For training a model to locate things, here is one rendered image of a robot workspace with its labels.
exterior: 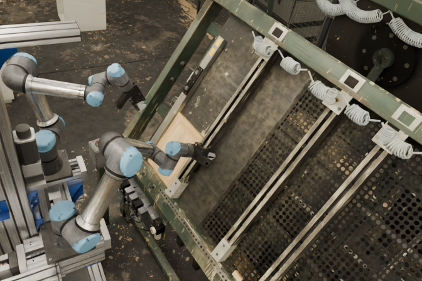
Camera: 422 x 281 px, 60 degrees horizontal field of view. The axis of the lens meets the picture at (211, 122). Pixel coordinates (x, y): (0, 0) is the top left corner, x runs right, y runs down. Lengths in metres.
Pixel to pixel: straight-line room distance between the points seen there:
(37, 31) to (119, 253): 2.06
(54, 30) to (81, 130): 2.63
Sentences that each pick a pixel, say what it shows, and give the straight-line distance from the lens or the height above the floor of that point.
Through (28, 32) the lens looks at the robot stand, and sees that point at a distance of 1.52.
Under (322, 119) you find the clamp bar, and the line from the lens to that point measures 1.80.
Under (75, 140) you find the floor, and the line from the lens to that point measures 3.98.
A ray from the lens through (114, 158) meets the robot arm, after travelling 1.59.
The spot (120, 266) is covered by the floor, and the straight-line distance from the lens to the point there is 3.09.
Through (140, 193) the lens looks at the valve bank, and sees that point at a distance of 2.53.
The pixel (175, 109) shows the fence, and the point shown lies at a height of 1.25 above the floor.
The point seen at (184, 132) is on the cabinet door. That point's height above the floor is 1.18.
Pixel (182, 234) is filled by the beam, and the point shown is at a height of 0.83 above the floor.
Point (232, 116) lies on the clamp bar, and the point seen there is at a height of 1.44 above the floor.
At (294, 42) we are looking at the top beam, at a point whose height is 1.92.
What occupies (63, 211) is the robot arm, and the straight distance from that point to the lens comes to 1.82.
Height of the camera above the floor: 2.73
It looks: 40 degrees down
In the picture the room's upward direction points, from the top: 11 degrees clockwise
